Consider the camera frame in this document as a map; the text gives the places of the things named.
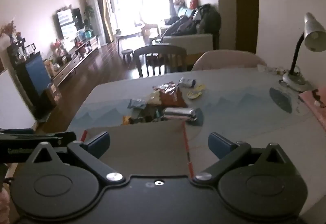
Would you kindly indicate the brown door frame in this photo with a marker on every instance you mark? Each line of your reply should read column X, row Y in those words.
column 245, row 5

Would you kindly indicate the wooden TV cabinet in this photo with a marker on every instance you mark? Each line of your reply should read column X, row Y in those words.
column 76, row 62

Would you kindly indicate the flower bouquet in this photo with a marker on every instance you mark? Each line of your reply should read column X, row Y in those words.
column 7, row 30

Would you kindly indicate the orange snack packet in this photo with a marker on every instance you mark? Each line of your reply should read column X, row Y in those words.
column 126, row 120

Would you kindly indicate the beige sofa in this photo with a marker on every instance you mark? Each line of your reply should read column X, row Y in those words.
column 187, row 41

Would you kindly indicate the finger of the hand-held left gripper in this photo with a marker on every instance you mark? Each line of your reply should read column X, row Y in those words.
column 23, row 141
column 15, row 131

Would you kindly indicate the dark green backpack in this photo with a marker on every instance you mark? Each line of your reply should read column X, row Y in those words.
column 210, row 19

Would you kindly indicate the red cushion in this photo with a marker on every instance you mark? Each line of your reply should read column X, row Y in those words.
column 194, row 1

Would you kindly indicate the brown snack packet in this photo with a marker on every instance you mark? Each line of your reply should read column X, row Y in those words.
column 173, row 100

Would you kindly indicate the small brown carton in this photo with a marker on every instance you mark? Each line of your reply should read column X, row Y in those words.
column 53, row 91

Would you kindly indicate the small crumpled wrappers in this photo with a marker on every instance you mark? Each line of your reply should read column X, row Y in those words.
column 270, row 68

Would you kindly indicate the yellow snack packet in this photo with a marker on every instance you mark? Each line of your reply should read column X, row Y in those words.
column 194, row 95
column 200, row 87

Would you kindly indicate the glass kettle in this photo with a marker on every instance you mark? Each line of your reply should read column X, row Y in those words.
column 30, row 48

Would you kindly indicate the pile of clothes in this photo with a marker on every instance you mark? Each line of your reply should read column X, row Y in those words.
column 182, row 25

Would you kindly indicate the red-edged cardboard box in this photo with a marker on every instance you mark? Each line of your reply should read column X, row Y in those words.
column 142, row 147

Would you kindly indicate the wooden armchair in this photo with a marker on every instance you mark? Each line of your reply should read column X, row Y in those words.
column 150, row 29

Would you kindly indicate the green plant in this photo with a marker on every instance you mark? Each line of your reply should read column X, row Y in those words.
column 88, row 13

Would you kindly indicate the person's left forearm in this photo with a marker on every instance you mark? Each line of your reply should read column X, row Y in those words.
column 3, row 207

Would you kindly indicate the dark snack packet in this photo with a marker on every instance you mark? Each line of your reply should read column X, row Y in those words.
column 149, row 114

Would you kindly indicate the brown curtain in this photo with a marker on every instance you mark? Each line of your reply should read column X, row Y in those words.
column 101, row 10

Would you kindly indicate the television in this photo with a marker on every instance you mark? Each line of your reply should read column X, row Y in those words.
column 66, row 22

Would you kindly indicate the silver snack packet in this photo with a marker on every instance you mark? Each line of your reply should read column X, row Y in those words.
column 179, row 114

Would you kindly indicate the red snack packet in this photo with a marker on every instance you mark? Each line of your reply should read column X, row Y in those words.
column 166, row 87

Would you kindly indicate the mountain print table mat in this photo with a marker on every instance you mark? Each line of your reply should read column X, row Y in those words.
column 229, row 112

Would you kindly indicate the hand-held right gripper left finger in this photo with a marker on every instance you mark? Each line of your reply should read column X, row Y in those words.
column 95, row 143

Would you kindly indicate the pink chair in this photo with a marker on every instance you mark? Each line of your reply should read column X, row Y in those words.
column 226, row 59

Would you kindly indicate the white standing air conditioner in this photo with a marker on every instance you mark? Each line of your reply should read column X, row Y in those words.
column 96, row 20

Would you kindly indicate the dark wooden chair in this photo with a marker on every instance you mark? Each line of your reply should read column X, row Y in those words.
column 159, row 50

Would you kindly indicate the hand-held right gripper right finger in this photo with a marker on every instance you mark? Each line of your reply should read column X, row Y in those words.
column 220, row 143

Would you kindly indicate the coffee table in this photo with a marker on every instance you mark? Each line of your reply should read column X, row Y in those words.
column 127, row 34

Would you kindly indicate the black and blue cabinet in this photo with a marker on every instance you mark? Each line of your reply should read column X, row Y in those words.
column 37, row 76

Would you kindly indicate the blue-grey snack packet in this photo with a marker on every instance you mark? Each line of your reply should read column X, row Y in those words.
column 136, row 103

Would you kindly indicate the pink printed cloth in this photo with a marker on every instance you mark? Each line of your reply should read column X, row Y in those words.
column 314, row 109

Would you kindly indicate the beige snack packet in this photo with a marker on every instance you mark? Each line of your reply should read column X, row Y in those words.
column 153, row 98

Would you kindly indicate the small round stool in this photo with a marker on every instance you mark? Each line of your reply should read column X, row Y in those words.
column 127, row 52

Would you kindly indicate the grey desk lamp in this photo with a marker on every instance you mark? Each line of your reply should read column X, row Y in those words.
column 312, row 33

